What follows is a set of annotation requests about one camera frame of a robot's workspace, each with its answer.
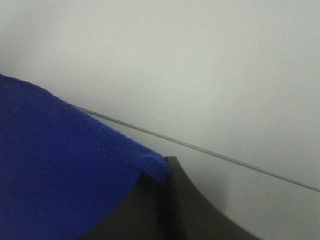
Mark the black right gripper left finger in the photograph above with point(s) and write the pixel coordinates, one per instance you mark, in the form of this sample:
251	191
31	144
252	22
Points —
139	216

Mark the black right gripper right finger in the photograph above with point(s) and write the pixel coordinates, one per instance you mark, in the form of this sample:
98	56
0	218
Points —
190	216

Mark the blue microfibre towel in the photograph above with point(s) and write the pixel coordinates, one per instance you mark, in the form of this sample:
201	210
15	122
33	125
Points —
63	173

